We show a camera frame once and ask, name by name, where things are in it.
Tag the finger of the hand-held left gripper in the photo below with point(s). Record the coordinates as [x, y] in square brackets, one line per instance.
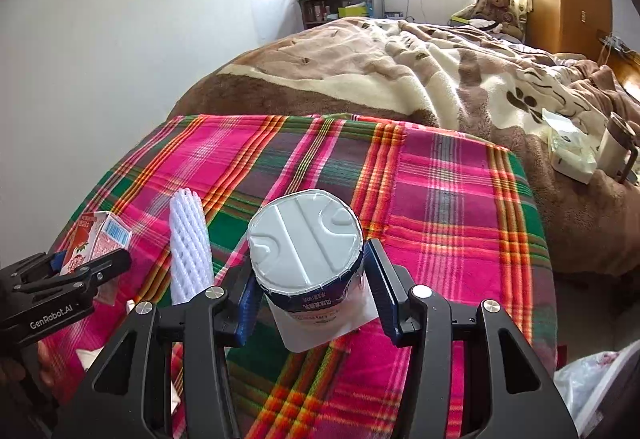
[110, 266]
[57, 261]

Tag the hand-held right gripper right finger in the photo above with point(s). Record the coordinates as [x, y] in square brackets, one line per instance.
[385, 299]

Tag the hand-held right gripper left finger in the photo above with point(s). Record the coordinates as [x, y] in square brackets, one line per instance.
[247, 306]

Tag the pink strawberry milk carton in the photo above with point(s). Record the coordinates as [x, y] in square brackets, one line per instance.
[95, 239]

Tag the white yogurt cup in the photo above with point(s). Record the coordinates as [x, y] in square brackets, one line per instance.
[305, 239]

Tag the white plastic bag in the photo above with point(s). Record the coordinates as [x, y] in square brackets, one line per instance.
[585, 384]

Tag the person's left hand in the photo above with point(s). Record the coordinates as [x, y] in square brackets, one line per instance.
[47, 364]

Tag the white foam net sleeve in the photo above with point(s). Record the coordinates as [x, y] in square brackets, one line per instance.
[190, 249]

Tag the pink green plaid blanket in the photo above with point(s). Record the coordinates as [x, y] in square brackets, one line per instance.
[440, 229]

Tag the brown cream fleece blanket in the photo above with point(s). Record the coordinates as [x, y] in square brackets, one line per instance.
[350, 64]

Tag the white tissue pack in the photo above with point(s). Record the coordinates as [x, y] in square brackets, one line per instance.
[570, 149]

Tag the travel cup with lid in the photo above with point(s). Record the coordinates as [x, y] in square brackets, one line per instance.
[615, 144]

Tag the yellow green box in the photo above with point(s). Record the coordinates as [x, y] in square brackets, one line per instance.
[352, 12]

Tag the green yellow book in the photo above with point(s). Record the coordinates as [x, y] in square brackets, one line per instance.
[461, 20]

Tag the cluttered shelf desk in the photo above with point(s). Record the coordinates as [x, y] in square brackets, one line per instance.
[320, 14]

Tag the brown teddy bear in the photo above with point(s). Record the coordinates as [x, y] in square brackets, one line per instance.
[500, 9]

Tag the white power strip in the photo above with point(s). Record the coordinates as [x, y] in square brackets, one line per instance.
[612, 43]

